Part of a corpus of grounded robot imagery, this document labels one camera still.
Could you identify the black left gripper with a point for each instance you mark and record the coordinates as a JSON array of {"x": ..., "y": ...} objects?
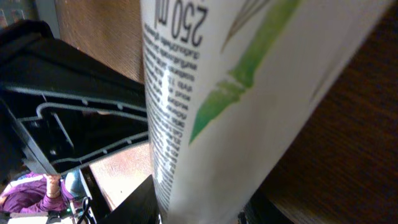
[{"x": 34, "y": 62}]

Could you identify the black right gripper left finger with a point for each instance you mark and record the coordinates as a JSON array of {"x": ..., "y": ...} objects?
[{"x": 140, "y": 207}]

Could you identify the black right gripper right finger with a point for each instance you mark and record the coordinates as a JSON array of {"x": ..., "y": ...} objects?
[{"x": 260, "y": 210}]

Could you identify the white cream tube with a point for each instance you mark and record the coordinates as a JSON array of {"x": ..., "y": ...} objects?
[{"x": 230, "y": 84}]

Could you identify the person in purple shirt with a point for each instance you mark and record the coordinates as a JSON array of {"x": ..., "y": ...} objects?
[{"x": 36, "y": 193}]

